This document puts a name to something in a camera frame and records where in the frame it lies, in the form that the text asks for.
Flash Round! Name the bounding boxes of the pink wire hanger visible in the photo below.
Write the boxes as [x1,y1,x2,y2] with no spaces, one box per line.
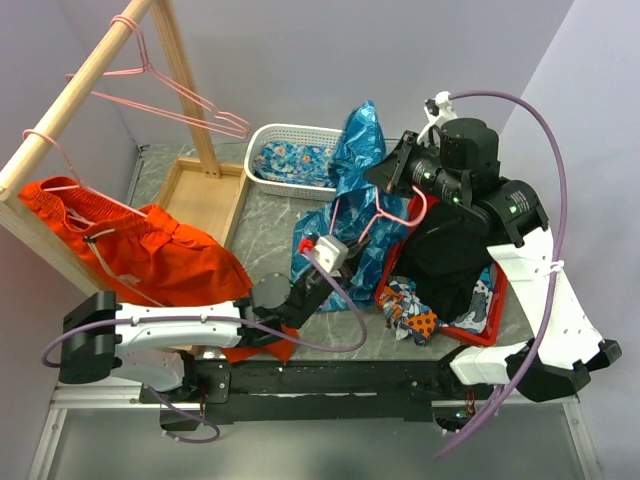
[91,70,251,140]
[93,15,250,140]
[326,184,429,251]

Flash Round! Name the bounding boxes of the orange shorts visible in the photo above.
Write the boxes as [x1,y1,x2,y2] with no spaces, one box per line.
[17,174,301,364]

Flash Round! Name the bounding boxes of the pink wire hanger top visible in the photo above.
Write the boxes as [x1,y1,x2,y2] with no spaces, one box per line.
[93,15,250,140]

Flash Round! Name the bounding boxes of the blue floral cloth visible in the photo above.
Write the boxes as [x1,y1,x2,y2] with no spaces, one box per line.
[252,141,335,188]

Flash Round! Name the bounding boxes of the red plastic bin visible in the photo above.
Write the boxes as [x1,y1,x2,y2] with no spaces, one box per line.
[374,196,506,347]

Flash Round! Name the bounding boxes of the pink hanger holding orange shorts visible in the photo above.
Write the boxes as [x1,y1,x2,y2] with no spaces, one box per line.
[22,129,147,218]

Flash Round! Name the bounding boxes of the aluminium frame rail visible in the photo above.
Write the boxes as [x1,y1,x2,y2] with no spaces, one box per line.
[29,381,603,479]

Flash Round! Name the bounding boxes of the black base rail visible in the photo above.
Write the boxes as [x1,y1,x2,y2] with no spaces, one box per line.
[173,360,492,425]

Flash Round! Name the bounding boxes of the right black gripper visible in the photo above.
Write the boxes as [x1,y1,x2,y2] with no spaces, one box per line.
[364,130,467,208]

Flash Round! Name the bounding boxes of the black garment in bin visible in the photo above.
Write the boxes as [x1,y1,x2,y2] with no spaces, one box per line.
[394,199,496,324]

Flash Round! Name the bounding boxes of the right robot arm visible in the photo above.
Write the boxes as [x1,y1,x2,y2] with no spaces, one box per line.
[364,118,622,402]

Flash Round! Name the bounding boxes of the white plastic basket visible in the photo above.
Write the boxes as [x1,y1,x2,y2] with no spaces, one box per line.
[244,123,341,202]

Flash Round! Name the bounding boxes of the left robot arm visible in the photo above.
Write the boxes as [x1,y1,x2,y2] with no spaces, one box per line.
[43,235,368,402]

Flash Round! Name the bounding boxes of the orange patterned cloth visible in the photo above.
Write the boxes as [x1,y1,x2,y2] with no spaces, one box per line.
[376,272,500,346]

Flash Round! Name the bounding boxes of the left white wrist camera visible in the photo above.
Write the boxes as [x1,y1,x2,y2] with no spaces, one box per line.
[298,235,348,274]

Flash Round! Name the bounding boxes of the wooden clothes rack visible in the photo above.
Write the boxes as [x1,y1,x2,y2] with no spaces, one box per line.
[1,1,248,295]

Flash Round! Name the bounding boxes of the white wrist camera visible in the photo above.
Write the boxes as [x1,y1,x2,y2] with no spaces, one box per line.
[298,235,348,274]
[417,91,457,143]

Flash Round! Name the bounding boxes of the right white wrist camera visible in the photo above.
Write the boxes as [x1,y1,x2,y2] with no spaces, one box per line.
[417,91,457,143]

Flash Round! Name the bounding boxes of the blue shark print shorts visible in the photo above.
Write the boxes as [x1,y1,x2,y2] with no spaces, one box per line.
[291,100,408,309]

